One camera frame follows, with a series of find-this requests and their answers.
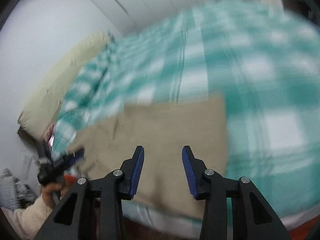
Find beige khaki pants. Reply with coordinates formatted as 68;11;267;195
71;95;228;218

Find cream sleeved left forearm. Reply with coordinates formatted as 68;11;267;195
1;196;55;239

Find person's left hand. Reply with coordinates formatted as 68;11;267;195
41;183;67;208

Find grey knitted fabric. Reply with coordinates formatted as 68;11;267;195
1;168;37;211

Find cream padded headboard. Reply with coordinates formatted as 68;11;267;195
17;32;112;146

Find orange red rug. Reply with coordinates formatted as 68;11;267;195
289;216;319;240

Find teal plaid bedspread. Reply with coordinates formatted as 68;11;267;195
52;0;319;230

